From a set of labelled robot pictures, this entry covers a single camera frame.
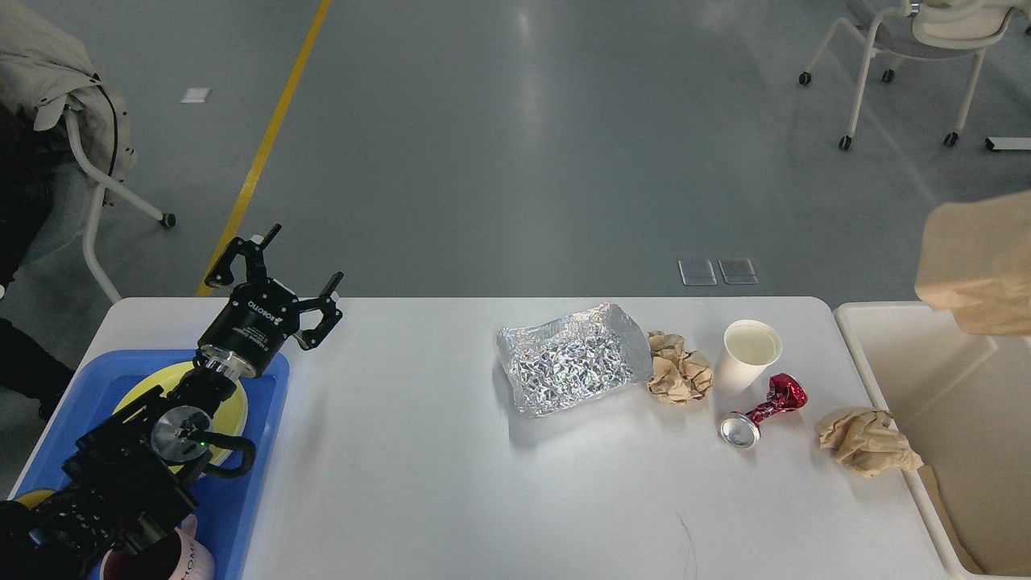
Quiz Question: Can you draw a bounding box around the clear floor plate right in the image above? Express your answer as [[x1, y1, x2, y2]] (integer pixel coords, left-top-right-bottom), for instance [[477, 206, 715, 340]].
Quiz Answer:
[[718, 258, 759, 285]]

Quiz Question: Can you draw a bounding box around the pink mug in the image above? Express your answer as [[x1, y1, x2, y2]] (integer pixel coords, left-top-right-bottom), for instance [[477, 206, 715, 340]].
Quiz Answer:
[[99, 515, 217, 579]]

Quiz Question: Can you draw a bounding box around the white jacket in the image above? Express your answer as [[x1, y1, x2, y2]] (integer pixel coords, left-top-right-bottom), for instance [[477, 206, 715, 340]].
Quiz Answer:
[[1, 1, 136, 184]]

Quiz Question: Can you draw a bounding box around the white rolling chair right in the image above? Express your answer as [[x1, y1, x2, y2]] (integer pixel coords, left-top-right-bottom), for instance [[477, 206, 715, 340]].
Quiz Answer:
[[798, 1, 1029, 151]]

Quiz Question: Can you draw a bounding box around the clear floor plate left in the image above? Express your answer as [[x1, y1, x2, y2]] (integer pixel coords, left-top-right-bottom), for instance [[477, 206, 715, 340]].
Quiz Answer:
[[677, 259, 718, 287]]

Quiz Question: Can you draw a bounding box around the brown paper wad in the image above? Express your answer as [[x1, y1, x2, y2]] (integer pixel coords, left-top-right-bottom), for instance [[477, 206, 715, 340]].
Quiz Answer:
[[814, 407, 925, 478]]

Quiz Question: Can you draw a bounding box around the blue plastic tray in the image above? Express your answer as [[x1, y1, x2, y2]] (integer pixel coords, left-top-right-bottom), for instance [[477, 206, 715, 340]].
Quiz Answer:
[[10, 350, 290, 579]]

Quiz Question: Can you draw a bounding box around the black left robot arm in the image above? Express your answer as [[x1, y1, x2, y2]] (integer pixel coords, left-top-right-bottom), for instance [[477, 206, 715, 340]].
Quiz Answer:
[[2, 224, 343, 579]]

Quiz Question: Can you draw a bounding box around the white paper cup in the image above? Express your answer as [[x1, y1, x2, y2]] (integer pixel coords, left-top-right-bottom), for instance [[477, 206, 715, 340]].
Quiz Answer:
[[714, 319, 783, 393]]

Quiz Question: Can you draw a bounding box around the brown paper bag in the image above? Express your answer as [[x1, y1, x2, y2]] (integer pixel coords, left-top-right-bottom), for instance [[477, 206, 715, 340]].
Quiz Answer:
[[914, 191, 1030, 335]]

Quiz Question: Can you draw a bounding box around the yellow plastic plate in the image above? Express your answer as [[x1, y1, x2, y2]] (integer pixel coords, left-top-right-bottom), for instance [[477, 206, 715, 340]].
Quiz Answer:
[[113, 361, 248, 436]]

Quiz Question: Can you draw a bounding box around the silver foil tray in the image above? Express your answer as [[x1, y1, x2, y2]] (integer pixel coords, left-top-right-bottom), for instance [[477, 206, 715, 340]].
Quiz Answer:
[[496, 302, 654, 418]]

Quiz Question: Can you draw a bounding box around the person in black clothes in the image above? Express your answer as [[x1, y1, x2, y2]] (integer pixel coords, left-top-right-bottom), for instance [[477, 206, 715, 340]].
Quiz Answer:
[[1, 106, 73, 420]]

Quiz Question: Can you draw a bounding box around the crushed red can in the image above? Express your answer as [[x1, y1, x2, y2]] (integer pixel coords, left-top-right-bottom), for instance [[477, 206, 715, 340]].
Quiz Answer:
[[717, 372, 809, 450]]

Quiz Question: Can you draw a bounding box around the clear floor plate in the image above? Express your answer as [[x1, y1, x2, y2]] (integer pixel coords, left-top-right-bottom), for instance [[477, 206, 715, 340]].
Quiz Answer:
[[677, 259, 718, 287], [718, 258, 759, 285]]

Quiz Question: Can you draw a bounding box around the blue yellow mug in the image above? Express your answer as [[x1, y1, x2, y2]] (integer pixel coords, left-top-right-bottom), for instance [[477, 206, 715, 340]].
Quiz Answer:
[[14, 488, 56, 510]]

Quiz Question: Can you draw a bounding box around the brown paper ball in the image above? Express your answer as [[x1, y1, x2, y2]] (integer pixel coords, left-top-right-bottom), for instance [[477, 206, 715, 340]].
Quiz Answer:
[[647, 330, 714, 405]]

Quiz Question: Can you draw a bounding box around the white chair left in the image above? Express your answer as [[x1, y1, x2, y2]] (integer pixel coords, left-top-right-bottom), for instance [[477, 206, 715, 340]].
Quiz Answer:
[[62, 109, 177, 304]]

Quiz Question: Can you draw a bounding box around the beige plastic bin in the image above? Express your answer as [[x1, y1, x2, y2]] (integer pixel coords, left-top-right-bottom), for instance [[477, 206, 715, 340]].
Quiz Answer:
[[834, 302, 1030, 579]]

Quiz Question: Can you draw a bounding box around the white floor bar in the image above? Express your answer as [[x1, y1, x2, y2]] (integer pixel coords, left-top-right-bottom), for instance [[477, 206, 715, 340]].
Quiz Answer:
[[984, 137, 1031, 153]]

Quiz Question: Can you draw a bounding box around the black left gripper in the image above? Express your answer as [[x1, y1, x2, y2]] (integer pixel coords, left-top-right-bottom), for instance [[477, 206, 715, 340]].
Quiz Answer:
[[198, 223, 345, 378]]

